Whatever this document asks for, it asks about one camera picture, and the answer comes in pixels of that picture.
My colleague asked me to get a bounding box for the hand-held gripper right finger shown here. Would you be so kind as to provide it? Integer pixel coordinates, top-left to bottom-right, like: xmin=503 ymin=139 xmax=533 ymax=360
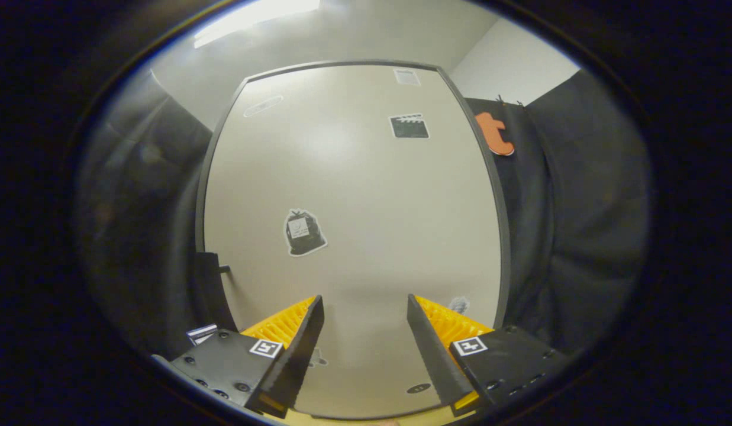
xmin=406 ymin=293 xmax=565 ymax=417

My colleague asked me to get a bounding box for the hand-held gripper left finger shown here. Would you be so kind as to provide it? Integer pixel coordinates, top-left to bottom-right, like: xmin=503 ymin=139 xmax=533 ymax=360
xmin=165 ymin=294 xmax=325 ymax=418

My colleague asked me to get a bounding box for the black door handle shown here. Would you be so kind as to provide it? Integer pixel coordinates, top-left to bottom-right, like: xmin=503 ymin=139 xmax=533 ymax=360
xmin=194 ymin=251 xmax=239 ymax=332

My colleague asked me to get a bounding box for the grey shoe cabinet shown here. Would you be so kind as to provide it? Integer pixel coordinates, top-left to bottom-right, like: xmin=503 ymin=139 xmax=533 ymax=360
xmin=194 ymin=59 xmax=512 ymax=422

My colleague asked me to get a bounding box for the white shoe cabinet door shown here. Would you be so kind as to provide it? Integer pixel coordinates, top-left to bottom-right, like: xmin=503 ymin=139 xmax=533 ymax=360
xmin=203 ymin=64 xmax=502 ymax=419

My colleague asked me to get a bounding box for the blue spine book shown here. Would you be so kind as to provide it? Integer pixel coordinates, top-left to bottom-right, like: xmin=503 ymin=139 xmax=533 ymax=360
xmin=186 ymin=323 xmax=220 ymax=346

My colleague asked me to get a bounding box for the black backdrop cloth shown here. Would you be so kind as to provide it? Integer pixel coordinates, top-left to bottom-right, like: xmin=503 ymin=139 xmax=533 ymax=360
xmin=76 ymin=65 xmax=650 ymax=356

